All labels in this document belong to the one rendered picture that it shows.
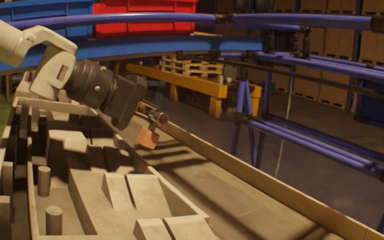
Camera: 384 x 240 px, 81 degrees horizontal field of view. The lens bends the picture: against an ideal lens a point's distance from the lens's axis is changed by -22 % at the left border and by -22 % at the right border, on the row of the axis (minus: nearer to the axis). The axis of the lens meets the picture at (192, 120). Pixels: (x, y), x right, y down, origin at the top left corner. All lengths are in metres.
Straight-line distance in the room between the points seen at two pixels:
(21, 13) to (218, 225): 0.76
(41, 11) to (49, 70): 0.21
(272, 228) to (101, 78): 0.61
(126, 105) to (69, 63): 0.15
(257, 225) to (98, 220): 0.49
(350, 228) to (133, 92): 0.69
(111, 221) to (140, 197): 0.10
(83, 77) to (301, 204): 0.73
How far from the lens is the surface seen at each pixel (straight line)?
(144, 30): 0.76
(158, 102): 4.30
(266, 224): 0.84
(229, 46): 0.90
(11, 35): 0.51
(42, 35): 0.52
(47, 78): 0.54
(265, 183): 1.01
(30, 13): 0.71
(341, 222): 0.85
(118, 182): 0.56
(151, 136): 0.60
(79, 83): 0.54
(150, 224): 0.42
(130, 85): 0.58
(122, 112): 0.59
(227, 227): 0.80
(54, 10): 0.71
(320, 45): 10.31
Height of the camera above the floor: 1.21
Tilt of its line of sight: 14 degrees down
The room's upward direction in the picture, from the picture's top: 5 degrees clockwise
